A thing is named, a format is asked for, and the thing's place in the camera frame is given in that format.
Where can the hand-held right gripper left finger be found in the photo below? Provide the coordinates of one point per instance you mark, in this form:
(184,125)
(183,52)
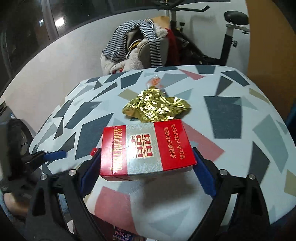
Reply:
(86,183)

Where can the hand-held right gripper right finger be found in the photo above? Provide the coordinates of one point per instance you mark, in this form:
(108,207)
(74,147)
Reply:
(205,178)

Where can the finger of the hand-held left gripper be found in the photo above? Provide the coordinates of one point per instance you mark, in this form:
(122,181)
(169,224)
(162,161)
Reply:
(55,154)

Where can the blue printed box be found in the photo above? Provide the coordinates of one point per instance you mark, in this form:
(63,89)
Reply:
(122,235)

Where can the red cigarette box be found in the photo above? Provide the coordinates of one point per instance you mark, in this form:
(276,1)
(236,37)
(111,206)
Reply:
(143,148)

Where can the gold foil wrapper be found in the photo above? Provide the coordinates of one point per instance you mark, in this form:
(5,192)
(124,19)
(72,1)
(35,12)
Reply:
(155,106)

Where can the person's left hand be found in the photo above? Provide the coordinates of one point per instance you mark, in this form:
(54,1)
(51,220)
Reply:
(13,205)

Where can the geometric patterned tablecloth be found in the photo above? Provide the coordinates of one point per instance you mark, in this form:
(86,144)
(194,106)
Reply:
(231,162)

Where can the clear wrapper orange print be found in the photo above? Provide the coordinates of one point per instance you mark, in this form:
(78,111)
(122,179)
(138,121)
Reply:
(154,81)

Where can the beige fleece garment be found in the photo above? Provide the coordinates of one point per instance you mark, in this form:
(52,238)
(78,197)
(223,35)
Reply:
(134,62)

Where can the red cloth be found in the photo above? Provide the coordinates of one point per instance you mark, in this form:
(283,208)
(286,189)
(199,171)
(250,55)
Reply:
(173,44)

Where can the black white striped shirt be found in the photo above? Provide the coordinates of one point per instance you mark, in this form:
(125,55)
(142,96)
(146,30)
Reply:
(120,32)

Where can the grey chair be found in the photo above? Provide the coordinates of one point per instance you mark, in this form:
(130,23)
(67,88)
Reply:
(148,51)

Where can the black garment yellow white stripes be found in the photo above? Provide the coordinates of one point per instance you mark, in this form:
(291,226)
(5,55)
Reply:
(134,37)

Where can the orange wooden door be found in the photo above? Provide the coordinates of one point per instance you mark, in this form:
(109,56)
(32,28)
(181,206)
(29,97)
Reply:
(272,46)

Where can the black exercise bike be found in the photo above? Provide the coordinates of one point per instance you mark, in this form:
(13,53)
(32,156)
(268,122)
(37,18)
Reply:
(235,17)

